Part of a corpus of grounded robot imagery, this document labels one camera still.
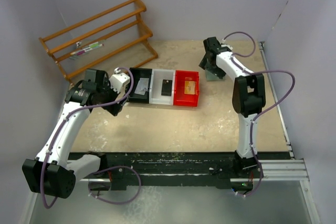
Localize green card holder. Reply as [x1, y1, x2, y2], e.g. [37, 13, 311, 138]
[205, 69, 226, 81]

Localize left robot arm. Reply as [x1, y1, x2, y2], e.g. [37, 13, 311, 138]
[22, 68, 133, 199]

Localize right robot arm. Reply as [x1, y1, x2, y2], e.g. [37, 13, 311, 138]
[199, 37, 266, 171]

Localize orange credit card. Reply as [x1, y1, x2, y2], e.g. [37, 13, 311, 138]
[184, 77, 196, 95]

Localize silver credit card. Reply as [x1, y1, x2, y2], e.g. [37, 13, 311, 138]
[134, 78, 150, 95]

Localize black credit card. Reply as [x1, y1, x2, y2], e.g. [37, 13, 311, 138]
[161, 79, 173, 96]

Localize black plastic bin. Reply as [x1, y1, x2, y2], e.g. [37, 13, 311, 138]
[128, 68, 152, 104]

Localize red plastic bin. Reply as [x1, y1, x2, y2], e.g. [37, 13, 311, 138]
[173, 70, 200, 107]

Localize white plastic bin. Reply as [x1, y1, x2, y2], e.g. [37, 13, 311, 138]
[149, 69, 175, 105]

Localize pens on rack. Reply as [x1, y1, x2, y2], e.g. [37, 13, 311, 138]
[70, 41, 104, 59]

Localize wooden rack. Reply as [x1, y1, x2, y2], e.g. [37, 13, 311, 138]
[38, 0, 159, 80]

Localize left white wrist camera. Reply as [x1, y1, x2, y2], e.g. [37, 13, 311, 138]
[109, 68, 131, 93]

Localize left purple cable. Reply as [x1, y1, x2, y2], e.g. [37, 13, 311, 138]
[41, 66, 136, 209]

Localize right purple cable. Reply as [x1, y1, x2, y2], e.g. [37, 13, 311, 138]
[224, 31, 296, 198]

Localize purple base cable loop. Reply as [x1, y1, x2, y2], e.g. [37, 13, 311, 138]
[88, 165, 142, 205]

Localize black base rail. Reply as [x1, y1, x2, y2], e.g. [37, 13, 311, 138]
[85, 152, 262, 190]

